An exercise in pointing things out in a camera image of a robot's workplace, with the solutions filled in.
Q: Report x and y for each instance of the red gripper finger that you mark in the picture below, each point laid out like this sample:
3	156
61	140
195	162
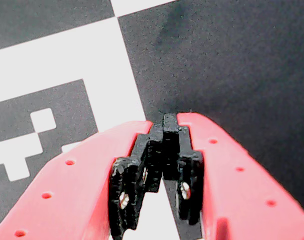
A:
241	200
67	187

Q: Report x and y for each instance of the black white marker checkerboard mat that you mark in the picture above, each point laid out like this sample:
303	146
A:
216	62

